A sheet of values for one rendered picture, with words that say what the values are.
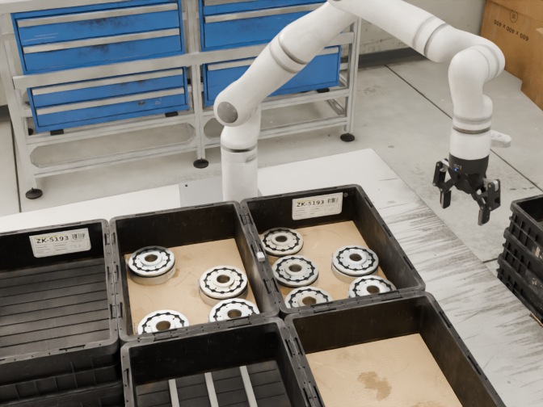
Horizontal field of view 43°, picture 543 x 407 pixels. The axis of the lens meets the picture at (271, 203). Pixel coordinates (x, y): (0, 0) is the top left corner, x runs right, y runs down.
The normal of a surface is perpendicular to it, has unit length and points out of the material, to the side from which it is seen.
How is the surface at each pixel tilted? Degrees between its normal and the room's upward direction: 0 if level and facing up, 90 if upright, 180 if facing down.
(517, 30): 88
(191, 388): 0
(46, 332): 0
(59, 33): 90
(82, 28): 90
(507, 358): 0
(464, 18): 90
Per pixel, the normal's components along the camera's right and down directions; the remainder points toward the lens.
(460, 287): 0.00, -0.82
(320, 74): 0.34, 0.53
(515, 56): -0.93, 0.22
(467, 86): -0.51, 0.68
